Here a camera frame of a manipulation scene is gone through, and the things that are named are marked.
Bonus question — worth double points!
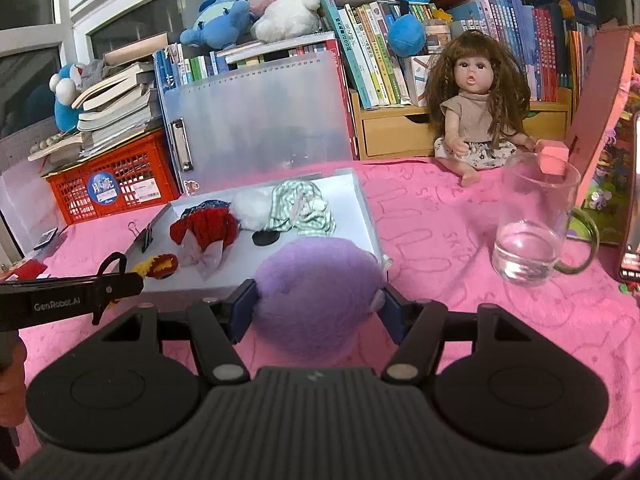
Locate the wooden drawer organizer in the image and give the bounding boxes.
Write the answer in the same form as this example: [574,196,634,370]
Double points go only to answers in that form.
[349,87,574,161]

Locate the blue plush animal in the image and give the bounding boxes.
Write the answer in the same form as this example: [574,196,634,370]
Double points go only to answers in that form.
[179,0,252,51]

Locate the person's left hand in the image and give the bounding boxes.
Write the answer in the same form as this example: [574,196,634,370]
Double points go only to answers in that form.
[0,342,29,427]

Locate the black binder clip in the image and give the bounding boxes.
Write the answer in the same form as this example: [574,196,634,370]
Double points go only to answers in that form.
[127,221,154,254]

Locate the blue patterned cloth pouch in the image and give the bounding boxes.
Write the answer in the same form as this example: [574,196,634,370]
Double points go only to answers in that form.
[181,199,232,212]

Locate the green checked cloth hat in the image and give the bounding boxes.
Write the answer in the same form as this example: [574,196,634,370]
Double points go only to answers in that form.
[266,179,337,239]

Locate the pink cube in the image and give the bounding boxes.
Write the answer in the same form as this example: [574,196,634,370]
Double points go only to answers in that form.
[535,140,571,177]

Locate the pale sheer cloth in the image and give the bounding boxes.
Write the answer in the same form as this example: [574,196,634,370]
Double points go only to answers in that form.
[178,237,227,281]

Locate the row of blue red books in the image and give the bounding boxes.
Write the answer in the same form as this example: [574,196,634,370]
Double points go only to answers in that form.
[449,0,601,104]

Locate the small dark card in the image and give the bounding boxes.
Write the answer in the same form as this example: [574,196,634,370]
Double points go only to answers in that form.
[34,227,59,252]

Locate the white pink rabbit plush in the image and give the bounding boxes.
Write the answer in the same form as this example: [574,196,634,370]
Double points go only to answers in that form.
[231,0,322,44]

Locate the yellow red knitted piece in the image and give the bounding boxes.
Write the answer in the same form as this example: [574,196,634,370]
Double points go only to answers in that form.
[130,253,180,281]

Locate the string of wooden beads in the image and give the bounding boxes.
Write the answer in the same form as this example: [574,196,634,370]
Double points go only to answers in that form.
[29,131,67,157]

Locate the white shallow cardboard box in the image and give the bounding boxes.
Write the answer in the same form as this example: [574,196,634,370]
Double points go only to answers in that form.
[117,168,389,306]

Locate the stack of books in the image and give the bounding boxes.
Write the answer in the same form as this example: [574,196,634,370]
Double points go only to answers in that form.
[27,32,171,166]

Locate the pink cardboard board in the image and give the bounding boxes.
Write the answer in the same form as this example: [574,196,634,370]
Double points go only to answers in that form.
[567,23,640,211]

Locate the colourful toy box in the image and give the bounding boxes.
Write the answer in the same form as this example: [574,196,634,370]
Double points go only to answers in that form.
[577,104,640,246]

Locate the red knitted doll garment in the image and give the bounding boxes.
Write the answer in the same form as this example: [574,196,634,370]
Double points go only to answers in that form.
[169,202,239,257]

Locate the clear plastic clipboard case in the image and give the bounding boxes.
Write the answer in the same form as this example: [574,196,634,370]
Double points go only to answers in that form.
[157,52,359,196]

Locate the blue cat plush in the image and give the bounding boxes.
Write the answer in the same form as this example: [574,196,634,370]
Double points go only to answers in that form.
[48,62,91,134]

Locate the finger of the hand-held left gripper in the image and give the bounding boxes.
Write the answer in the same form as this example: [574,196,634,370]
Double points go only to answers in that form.
[86,272,145,317]

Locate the small white carton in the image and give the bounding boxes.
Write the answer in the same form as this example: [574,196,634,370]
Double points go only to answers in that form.
[402,54,436,106]

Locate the red plastic crate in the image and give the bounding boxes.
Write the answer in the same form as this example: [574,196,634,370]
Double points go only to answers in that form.
[42,127,181,226]

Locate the white paper sheets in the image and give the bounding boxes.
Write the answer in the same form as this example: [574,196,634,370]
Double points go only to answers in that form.
[0,169,71,257]

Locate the purple plush toy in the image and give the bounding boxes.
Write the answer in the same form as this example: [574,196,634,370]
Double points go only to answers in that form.
[252,237,387,362]

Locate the pink blanket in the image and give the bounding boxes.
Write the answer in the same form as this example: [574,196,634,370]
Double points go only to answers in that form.
[0,157,640,466]

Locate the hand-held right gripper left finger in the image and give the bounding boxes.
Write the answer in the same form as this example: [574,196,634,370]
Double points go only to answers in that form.
[96,279,259,386]

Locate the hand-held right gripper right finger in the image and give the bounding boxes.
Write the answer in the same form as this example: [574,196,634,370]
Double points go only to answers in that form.
[379,283,544,386]

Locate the black round lid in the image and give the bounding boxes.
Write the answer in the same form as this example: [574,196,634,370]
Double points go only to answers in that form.
[251,228,282,248]

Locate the brown haired baby doll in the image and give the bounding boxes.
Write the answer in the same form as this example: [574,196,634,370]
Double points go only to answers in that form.
[424,29,541,189]

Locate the row of thin books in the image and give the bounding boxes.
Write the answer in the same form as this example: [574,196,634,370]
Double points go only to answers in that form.
[152,29,346,86]

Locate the red paper packet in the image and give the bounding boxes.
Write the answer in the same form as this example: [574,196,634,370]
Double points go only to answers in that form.
[0,259,49,282]

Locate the glass mug with green handle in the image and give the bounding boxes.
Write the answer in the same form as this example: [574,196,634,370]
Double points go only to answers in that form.
[491,152,600,287]

